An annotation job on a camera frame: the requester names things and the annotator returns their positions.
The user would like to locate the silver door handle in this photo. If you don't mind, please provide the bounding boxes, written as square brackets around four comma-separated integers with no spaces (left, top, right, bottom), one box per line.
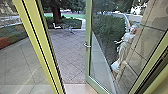
[83,40,92,49]

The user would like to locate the green framed glass door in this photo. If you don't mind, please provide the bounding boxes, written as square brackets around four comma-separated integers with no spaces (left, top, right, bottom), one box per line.
[83,0,158,94]

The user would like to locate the small outdoor metal table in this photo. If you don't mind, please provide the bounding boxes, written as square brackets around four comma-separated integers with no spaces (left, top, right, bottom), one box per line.
[65,25,76,36]

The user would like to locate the green outdoor shrub bed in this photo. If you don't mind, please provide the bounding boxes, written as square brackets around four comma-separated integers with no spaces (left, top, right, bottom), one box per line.
[91,13,127,65]

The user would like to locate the white outdoor chair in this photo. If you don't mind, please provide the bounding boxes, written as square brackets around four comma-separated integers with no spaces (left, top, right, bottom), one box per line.
[52,22,63,31]

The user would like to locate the brown tree trunk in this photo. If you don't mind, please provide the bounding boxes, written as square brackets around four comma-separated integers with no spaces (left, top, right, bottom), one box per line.
[51,0,63,24]

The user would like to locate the colourful outdoor seating block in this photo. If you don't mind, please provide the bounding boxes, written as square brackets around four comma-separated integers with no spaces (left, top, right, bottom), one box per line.
[0,23,28,50]

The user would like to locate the green framed glass wall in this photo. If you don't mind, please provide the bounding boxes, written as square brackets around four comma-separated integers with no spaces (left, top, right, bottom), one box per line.
[0,0,168,94]

